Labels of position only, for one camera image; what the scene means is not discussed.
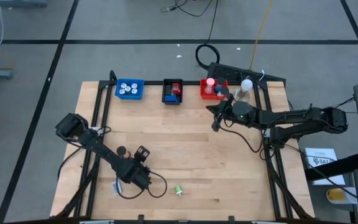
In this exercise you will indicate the white booklet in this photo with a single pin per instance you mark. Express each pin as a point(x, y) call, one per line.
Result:
point(322, 161)

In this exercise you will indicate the black table clamp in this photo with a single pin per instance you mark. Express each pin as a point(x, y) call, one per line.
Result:
point(140, 218)
point(231, 219)

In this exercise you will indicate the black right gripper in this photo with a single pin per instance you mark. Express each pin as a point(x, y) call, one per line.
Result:
point(228, 110)

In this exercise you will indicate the black plastic basket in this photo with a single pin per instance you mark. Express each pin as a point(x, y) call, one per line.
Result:
point(163, 81)

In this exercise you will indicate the black framed LCD display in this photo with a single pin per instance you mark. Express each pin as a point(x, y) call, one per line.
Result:
point(168, 90)

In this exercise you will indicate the green white power adapter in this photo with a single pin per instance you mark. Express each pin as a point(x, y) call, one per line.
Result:
point(177, 188)

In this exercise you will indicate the white bulb brass lamp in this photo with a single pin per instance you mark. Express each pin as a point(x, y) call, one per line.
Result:
point(245, 84)

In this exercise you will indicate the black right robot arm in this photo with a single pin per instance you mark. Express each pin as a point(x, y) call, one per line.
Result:
point(291, 121)

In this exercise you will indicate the black keyboard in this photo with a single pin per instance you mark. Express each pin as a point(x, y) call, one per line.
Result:
point(228, 72)

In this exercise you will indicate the white framed LCD display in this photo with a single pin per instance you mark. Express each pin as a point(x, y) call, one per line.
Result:
point(117, 189)

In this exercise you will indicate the pink hourglass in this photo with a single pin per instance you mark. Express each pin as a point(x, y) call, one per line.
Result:
point(210, 81)

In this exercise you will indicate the teal white power adapter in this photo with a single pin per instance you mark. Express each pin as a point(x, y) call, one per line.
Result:
point(134, 85)

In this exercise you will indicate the black aluminium table frame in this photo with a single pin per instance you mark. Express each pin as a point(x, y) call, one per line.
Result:
point(154, 83)

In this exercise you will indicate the black capped orange sand hourglass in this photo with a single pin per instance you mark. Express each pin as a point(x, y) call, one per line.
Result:
point(122, 151)

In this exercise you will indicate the red plastic basket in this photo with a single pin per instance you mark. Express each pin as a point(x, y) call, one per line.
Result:
point(204, 95)

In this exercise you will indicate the red white power adapter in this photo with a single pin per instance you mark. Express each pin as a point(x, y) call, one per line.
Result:
point(123, 85)

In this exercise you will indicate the black beam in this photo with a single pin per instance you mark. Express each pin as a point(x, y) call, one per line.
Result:
point(337, 166)

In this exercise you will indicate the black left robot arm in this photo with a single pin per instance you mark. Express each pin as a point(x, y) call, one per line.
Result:
point(101, 149)

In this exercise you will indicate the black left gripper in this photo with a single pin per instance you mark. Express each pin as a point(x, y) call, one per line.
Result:
point(134, 174)

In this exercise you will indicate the blue plastic basket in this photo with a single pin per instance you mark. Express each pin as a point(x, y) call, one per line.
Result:
point(140, 96)

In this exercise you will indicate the black capped blue hourglass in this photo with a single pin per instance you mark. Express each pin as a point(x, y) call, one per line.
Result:
point(218, 89)

